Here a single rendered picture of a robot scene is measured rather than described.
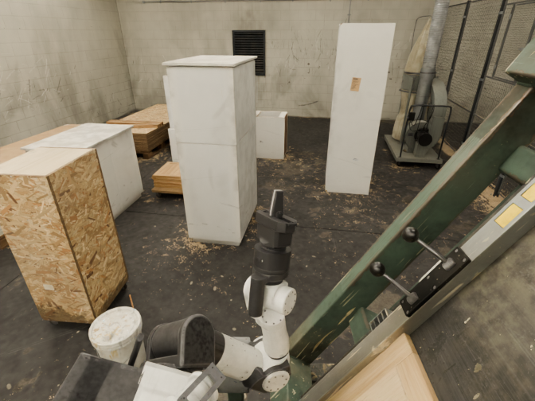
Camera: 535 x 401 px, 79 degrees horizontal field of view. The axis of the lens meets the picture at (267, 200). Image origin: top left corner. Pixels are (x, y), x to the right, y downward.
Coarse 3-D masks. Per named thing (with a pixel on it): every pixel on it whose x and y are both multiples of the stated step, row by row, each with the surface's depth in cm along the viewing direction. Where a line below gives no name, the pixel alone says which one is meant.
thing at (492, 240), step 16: (528, 208) 64; (496, 224) 69; (512, 224) 66; (528, 224) 65; (480, 240) 70; (496, 240) 67; (512, 240) 67; (480, 256) 69; (496, 256) 69; (464, 272) 71; (480, 272) 71; (448, 288) 73; (432, 304) 76; (384, 320) 85; (400, 320) 80; (416, 320) 78; (368, 336) 88; (384, 336) 82; (352, 352) 90; (368, 352) 85; (336, 368) 93; (352, 368) 87; (320, 384) 96; (336, 384) 90; (304, 400) 99; (320, 400) 94
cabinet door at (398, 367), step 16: (400, 336) 80; (384, 352) 83; (400, 352) 78; (416, 352) 76; (368, 368) 85; (384, 368) 80; (400, 368) 76; (416, 368) 72; (352, 384) 87; (368, 384) 82; (384, 384) 78; (400, 384) 74; (416, 384) 70; (336, 400) 90; (352, 400) 85; (368, 400) 80; (384, 400) 76; (400, 400) 72; (416, 400) 68; (432, 400) 65
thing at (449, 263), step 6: (408, 228) 75; (414, 228) 75; (402, 234) 76; (408, 234) 74; (414, 234) 74; (408, 240) 75; (414, 240) 75; (420, 240) 75; (426, 246) 74; (432, 252) 74; (438, 258) 74; (444, 258) 74; (450, 258) 73; (444, 264) 73; (450, 264) 72
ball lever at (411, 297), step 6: (372, 264) 81; (378, 264) 80; (372, 270) 80; (378, 270) 79; (384, 270) 79; (378, 276) 80; (384, 276) 80; (396, 282) 79; (402, 288) 79; (408, 294) 78; (414, 294) 77; (408, 300) 78; (414, 300) 77
